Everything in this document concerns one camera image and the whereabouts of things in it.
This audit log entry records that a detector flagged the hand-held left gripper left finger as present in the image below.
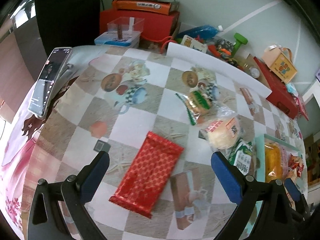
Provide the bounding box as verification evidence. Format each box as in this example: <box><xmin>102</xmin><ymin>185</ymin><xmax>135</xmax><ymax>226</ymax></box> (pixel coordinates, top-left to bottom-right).
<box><xmin>26</xmin><ymin>150</ymin><xmax>110</xmax><ymax>240</ymax></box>

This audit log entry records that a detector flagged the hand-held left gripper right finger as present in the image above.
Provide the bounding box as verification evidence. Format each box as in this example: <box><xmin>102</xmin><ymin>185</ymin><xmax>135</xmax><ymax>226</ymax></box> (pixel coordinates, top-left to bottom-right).
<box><xmin>211</xmin><ymin>151</ymin><xmax>293</xmax><ymax>240</ymax></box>

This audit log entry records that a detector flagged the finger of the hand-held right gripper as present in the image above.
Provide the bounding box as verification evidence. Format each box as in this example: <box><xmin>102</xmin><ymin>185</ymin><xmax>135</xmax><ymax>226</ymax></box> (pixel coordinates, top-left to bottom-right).
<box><xmin>283</xmin><ymin>177</ymin><xmax>303</xmax><ymax>207</ymax></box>

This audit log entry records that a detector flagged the red cartoon snack packet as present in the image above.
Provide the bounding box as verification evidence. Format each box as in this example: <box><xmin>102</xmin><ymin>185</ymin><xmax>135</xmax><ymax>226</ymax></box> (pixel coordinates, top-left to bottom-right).
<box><xmin>287</xmin><ymin>153</ymin><xmax>305</xmax><ymax>178</ymax></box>

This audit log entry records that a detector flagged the yellow translucent snack packet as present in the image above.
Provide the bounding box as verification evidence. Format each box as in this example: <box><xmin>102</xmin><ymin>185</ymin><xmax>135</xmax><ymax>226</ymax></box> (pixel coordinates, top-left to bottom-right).
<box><xmin>264</xmin><ymin>142</ymin><xmax>285</xmax><ymax>183</ymax></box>

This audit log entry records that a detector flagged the light teal tray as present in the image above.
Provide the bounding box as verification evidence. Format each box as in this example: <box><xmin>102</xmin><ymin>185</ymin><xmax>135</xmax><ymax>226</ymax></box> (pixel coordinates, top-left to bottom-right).
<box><xmin>254</xmin><ymin>133</ymin><xmax>307</xmax><ymax>200</ymax></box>

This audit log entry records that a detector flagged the red patterned snack packet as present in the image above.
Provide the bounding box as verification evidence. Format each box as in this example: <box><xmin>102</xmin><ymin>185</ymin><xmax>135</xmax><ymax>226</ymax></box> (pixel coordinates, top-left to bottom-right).
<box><xmin>108</xmin><ymin>131</ymin><xmax>185</xmax><ymax>219</ymax></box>

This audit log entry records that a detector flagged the small grey square sticker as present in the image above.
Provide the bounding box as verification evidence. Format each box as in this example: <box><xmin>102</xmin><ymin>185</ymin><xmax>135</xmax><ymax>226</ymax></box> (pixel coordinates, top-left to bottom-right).
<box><xmin>93</xmin><ymin>141</ymin><xmax>111</xmax><ymax>152</ymax></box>

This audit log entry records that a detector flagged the green white snack packet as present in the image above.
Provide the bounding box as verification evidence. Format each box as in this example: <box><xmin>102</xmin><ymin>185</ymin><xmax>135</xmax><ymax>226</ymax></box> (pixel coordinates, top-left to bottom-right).
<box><xmin>226</xmin><ymin>138</ymin><xmax>256</xmax><ymax>176</ymax></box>

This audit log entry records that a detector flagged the wooden shelf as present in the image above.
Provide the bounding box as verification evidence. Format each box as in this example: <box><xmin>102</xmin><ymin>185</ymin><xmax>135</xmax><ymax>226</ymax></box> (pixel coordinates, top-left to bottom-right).
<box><xmin>304</xmin><ymin>134</ymin><xmax>320</xmax><ymax>187</ymax></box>

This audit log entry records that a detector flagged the clear packet with white bun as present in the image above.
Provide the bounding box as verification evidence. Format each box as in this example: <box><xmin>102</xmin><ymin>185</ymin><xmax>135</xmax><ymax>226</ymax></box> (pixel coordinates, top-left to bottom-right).
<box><xmin>199</xmin><ymin>109</ymin><xmax>245</xmax><ymax>153</ymax></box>

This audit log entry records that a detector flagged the clear green-edged cookie packet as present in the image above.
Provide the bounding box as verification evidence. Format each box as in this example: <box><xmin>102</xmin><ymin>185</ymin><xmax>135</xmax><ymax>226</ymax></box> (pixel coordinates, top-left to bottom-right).
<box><xmin>174</xmin><ymin>89</ymin><xmax>218</xmax><ymax>126</ymax></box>

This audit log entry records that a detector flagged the flat red box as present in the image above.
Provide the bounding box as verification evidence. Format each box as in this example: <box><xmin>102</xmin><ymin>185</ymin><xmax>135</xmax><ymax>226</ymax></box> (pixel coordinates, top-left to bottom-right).
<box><xmin>253</xmin><ymin>56</ymin><xmax>300</xmax><ymax>120</ymax></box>

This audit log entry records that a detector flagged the printed checkered tablecloth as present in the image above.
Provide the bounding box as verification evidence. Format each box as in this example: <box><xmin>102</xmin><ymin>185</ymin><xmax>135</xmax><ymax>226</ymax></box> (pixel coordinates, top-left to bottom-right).
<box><xmin>0</xmin><ymin>44</ymin><xmax>310</xmax><ymax>240</ymax></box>

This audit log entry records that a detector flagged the smartphone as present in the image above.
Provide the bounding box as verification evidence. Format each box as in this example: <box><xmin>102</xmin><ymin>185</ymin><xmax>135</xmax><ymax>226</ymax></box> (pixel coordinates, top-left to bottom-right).
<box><xmin>27</xmin><ymin>46</ymin><xmax>73</xmax><ymax>118</ymax></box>

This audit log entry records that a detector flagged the small yellow cardboard box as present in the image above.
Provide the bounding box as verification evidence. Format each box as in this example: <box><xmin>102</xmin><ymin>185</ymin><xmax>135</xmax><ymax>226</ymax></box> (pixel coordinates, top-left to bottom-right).
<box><xmin>262</xmin><ymin>45</ymin><xmax>298</xmax><ymax>84</ymax></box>

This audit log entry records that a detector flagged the pile of colourful toys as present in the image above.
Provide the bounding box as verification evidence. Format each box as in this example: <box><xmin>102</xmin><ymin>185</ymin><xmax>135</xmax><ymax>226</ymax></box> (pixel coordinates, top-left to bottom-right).
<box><xmin>208</xmin><ymin>38</ymin><xmax>241</xmax><ymax>64</ymax></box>

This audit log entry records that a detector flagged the green dumbbell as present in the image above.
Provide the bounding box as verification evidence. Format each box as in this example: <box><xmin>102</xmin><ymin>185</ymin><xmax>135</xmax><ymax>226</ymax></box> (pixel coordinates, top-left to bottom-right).
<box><xmin>233</xmin><ymin>32</ymin><xmax>248</xmax><ymax>53</ymax></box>

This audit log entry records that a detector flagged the playing card box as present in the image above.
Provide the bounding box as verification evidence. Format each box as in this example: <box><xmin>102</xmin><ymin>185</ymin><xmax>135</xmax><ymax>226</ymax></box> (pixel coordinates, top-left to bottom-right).
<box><xmin>179</xmin><ymin>34</ymin><xmax>208</xmax><ymax>53</ymax></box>

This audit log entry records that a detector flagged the blue plastic bottle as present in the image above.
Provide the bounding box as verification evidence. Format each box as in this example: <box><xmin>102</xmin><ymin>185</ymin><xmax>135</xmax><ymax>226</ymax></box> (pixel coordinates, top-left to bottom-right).
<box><xmin>184</xmin><ymin>24</ymin><xmax>225</xmax><ymax>40</ymax></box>

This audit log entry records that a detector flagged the black chair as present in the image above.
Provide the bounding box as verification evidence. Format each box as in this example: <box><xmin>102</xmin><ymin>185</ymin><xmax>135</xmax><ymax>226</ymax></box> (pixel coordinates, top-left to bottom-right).
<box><xmin>33</xmin><ymin>0</ymin><xmax>102</xmax><ymax>58</ymax></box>

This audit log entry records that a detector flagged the large red box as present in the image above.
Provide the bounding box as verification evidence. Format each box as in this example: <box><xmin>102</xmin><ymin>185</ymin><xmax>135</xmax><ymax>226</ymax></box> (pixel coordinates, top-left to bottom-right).
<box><xmin>99</xmin><ymin>9</ymin><xmax>181</xmax><ymax>48</ymax></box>

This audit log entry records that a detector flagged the orange box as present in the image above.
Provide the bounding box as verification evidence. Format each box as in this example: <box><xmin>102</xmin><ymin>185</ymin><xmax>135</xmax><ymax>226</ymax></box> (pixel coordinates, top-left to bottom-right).
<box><xmin>111</xmin><ymin>0</ymin><xmax>180</xmax><ymax>16</ymax></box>

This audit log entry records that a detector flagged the red cord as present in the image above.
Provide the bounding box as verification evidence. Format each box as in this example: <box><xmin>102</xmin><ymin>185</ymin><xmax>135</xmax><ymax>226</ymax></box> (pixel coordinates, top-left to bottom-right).
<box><xmin>161</xmin><ymin>36</ymin><xmax>178</xmax><ymax>55</ymax></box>

